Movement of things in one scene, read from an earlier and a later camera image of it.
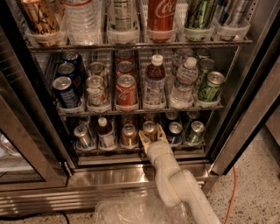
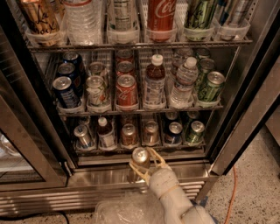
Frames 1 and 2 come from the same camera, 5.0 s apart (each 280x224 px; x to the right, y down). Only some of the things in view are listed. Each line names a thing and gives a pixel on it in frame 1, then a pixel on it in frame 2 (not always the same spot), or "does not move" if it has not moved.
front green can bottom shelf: [195, 136] does not move
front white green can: [95, 91] does not move
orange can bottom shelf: [150, 129] → [140, 158]
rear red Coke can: [124, 55] does not move
